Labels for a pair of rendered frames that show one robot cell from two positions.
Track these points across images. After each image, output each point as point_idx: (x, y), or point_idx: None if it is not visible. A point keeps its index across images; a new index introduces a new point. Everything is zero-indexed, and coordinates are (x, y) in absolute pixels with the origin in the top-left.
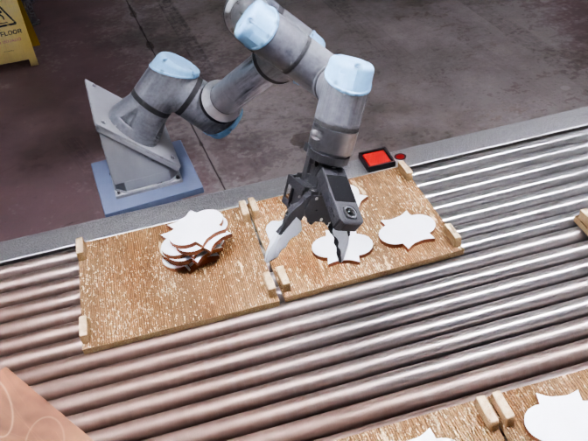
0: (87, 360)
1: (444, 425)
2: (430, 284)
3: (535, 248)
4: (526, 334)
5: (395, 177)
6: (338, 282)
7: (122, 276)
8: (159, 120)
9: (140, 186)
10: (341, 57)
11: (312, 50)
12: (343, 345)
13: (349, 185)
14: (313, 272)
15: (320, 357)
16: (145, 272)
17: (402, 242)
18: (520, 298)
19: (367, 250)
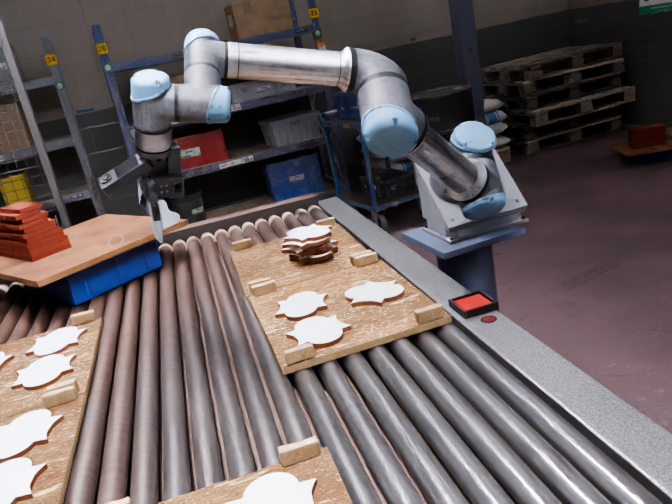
0: (227, 258)
1: (73, 377)
2: (243, 361)
3: (285, 427)
4: (148, 421)
5: None
6: (257, 313)
7: None
8: None
9: (433, 230)
10: (148, 71)
11: (187, 71)
12: (190, 332)
13: (131, 169)
14: (274, 301)
15: (184, 326)
16: None
17: (295, 329)
18: (198, 414)
19: (289, 315)
